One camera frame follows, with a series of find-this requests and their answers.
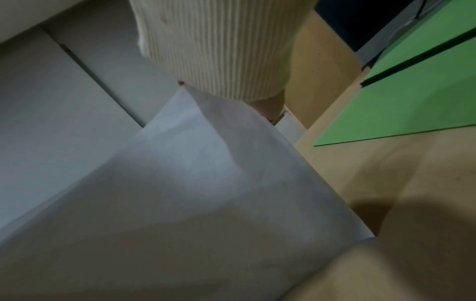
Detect person's right hand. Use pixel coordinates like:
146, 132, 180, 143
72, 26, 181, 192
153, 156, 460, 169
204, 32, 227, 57
288, 199, 476, 301

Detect person's left hand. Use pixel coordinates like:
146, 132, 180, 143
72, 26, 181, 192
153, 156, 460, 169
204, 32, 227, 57
250, 90, 288, 122

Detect large white paper sheet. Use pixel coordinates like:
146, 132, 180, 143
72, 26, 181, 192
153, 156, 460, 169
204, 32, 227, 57
0, 86, 377, 301

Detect person's left forearm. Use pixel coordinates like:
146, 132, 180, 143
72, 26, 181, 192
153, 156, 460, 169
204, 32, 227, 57
128, 0, 320, 103

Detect narrow white paper strip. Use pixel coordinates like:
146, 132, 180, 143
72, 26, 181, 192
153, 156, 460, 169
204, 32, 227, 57
274, 106, 310, 145

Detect dark blue panel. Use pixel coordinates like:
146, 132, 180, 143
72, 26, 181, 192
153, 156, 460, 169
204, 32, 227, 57
314, 0, 428, 54

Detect green board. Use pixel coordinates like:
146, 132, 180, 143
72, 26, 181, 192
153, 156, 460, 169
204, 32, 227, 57
361, 8, 476, 81
313, 44, 476, 147

